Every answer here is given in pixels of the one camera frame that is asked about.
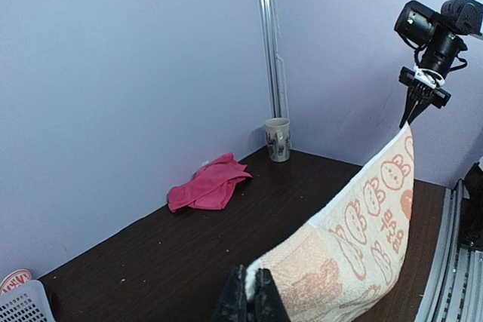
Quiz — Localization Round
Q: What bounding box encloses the white plastic basket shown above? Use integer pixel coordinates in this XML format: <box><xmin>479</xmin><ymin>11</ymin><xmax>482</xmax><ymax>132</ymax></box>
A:
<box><xmin>0</xmin><ymin>280</ymin><xmax>56</xmax><ymax>322</ymax></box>

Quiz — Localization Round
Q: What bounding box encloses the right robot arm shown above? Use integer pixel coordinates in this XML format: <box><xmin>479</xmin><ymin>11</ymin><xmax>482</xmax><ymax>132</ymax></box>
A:
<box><xmin>245</xmin><ymin>0</ymin><xmax>482</xmax><ymax>321</ymax></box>

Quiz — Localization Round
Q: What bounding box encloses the red white bowl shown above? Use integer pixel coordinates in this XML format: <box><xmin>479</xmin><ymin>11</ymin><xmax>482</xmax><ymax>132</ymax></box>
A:
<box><xmin>0</xmin><ymin>269</ymin><xmax>32</xmax><ymax>295</ymax></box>

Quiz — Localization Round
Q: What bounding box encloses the right aluminium post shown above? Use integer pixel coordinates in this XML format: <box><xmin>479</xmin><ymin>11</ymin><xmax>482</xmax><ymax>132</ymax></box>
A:
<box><xmin>259</xmin><ymin>0</ymin><xmax>289</xmax><ymax>118</ymax></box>

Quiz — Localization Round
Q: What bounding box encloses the pink towel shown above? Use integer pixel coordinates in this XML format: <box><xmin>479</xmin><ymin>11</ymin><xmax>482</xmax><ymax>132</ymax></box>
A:
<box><xmin>168</xmin><ymin>153</ymin><xmax>252</xmax><ymax>213</ymax></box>

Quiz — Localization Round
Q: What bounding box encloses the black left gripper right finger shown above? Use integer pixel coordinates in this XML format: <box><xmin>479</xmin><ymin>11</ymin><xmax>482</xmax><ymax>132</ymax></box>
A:
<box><xmin>253</xmin><ymin>268</ymin><xmax>289</xmax><ymax>321</ymax></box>

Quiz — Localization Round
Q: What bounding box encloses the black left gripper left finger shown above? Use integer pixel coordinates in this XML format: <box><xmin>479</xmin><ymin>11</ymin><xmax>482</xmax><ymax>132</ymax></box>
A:
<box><xmin>211</xmin><ymin>265</ymin><xmax>248</xmax><ymax>322</ymax></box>

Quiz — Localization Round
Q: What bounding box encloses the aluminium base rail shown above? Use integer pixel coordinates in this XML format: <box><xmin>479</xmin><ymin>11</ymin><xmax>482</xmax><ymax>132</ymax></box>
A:
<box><xmin>415</xmin><ymin>161</ymin><xmax>482</xmax><ymax>321</ymax></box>

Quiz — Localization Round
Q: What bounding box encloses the orange bunny towel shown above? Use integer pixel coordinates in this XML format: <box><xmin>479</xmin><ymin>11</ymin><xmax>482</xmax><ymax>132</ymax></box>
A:
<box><xmin>245</xmin><ymin>124</ymin><xmax>414</xmax><ymax>321</ymax></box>

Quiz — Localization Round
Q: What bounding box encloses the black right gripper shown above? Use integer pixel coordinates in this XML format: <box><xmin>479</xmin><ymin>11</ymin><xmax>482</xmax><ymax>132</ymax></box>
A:
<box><xmin>399</xmin><ymin>67</ymin><xmax>451</xmax><ymax>128</ymax></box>

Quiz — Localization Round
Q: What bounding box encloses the beige printed mug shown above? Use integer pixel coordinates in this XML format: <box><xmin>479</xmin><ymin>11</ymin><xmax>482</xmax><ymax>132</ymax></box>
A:
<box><xmin>264</xmin><ymin>118</ymin><xmax>291</xmax><ymax>163</ymax></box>

